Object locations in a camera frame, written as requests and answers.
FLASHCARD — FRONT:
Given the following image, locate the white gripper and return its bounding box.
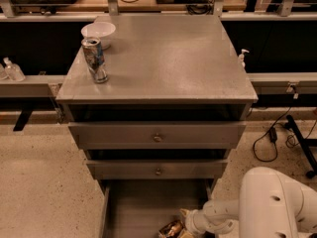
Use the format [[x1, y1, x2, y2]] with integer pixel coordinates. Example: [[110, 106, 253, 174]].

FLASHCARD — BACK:
[[177, 208, 210, 238]]

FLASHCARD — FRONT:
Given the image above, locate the black stand leg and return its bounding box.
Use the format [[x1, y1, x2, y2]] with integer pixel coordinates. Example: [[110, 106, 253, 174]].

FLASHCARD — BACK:
[[286, 115, 317, 179]]

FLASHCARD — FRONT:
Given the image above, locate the grey drawer cabinet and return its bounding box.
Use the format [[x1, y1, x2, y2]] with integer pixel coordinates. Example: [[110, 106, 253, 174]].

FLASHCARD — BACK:
[[54, 14, 260, 196]]

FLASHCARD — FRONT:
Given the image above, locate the blue silver can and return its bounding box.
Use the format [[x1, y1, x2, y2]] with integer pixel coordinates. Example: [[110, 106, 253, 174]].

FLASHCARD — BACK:
[[81, 37, 108, 83]]

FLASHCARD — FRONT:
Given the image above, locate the black floor cable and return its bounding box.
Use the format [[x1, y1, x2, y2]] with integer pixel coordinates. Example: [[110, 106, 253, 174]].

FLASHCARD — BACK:
[[252, 107, 293, 164]]

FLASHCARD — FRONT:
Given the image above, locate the white bowl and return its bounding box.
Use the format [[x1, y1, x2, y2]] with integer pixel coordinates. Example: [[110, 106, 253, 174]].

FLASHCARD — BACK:
[[81, 22, 116, 50]]

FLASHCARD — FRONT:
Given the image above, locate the grey drawer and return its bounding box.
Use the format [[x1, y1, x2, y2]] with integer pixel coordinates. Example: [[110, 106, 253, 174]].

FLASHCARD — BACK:
[[101, 178, 215, 238], [86, 160, 227, 179], [69, 121, 246, 150]]

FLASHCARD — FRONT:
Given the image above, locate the grey bottom drawer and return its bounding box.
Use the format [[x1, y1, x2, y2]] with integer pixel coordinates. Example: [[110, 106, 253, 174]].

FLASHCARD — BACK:
[[101, 178, 215, 238]]

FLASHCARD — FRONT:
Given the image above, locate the grey top drawer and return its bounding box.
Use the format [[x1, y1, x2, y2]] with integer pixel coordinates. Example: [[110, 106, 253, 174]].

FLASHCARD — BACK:
[[69, 121, 246, 150]]

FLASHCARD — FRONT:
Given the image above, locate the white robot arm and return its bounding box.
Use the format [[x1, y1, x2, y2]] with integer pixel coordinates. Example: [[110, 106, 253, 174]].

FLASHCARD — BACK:
[[180, 167, 317, 238]]

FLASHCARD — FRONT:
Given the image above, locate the grey middle drawer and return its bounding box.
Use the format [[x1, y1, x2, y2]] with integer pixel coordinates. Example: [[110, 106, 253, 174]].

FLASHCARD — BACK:
[[86, 160, 227, 179]]

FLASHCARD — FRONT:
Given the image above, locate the clear sanitizer bottle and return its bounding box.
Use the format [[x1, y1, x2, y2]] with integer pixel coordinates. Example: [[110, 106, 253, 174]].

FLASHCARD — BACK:
[[3, 58, 26, 81]]

